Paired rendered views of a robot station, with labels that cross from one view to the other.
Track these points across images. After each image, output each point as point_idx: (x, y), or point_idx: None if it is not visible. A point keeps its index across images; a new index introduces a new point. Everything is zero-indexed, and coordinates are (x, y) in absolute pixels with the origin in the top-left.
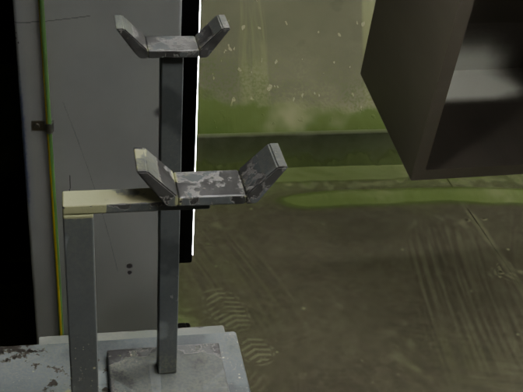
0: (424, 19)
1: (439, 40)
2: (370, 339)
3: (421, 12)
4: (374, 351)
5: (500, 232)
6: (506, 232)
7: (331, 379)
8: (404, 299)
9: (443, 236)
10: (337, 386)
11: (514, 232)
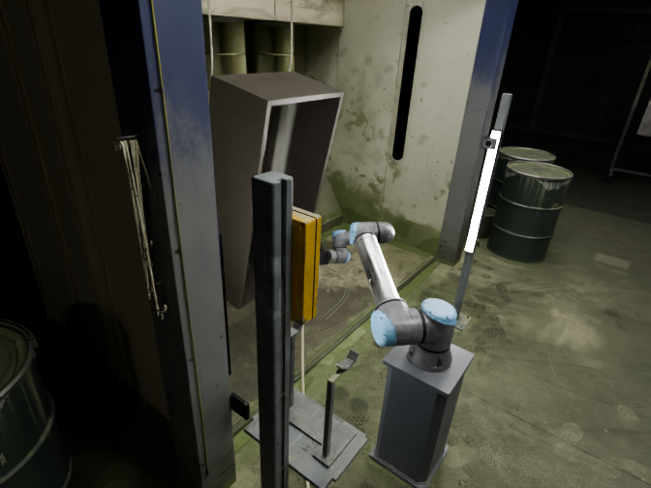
0: (229, 260)
1: (239, 266)
2: (234, 363)
3: (227, 259)
4: (238, 366)
5: (246, 307)
6: (247, 306)
7: (233, 383)
8: (234, 345)
9: (230, 317)
10: (236, 384)
11: (250, 305)
